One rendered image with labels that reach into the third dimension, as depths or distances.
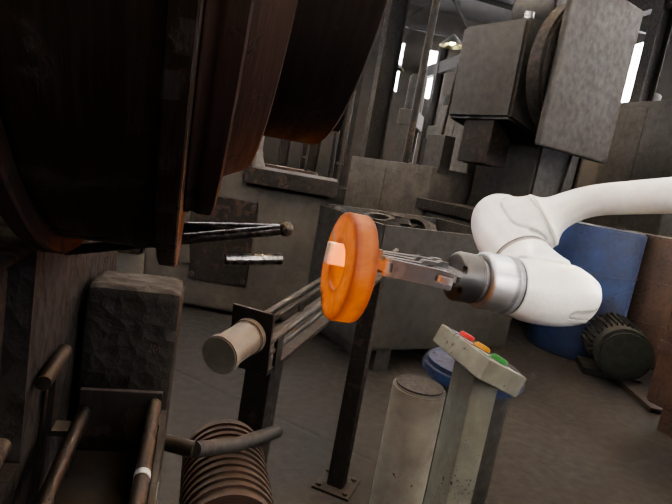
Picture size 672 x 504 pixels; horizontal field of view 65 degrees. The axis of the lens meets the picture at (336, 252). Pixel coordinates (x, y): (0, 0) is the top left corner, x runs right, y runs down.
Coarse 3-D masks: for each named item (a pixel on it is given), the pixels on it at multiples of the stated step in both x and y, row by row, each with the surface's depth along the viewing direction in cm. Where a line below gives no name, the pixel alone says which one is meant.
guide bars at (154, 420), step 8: (152, 400) 50; (152, 408) 49; (160, 408) 50; (152, 416) 47; (160, 416) 48; (144, 424) 47; (152, 424) 46; (144, 432) 45; (152, 432) 45; (144, 440) 44; (152, 440) 44; (144, 448) 42; (152, 448) 43; (144, 456) 41; (152, 456) 42; (136, 464) 41; (144, 464) 40; (136, 480) 38; (144, 480) 39; (136, 488) 37; (144, 488) 38; (136, 496) 37; (144, 496) 37
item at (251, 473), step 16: (208, 432) 82; (224, 432) 81; (240, 432) 83; (256, 448) 81; (192, 464) 76; (208, 464) 74; (224, 464) 73; (240, 464) 74; (256, 464) 76; (192, 480) 72; (208, 480) 70; (224, 480) 70; (240, 480) 71; (256, 480) 72; (192, 496) 69; (208, 496) 68; (224, 496) 67; (240, 496) 68; (256, 496) 69; (272, 496) 74
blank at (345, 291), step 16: (336, 224) 77; (352, 224) 70; (368, 224) 70; (336, 240) 76; (352, 240) 69; (368, 240) 68; (352, 256) 68; (368, 256) 67; (336, 272) 77; (352, 272) 67; (368, 272) 67; (320, 288) 80; (336, 288) 72; (352, 288) 67; (368, 288) 67; (336, 304) 71; (352, 304) 68; (336, 320) 72; (352, 320) 71
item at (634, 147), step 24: (624, 120) 483; (648, 120) 460; (624, 144) 480; (648, 144) 457; (600, 168) 503; (624, 168) 478; (648, 168) 455; (600, 216) 497; (624, 216) 472; (648, 216) 450
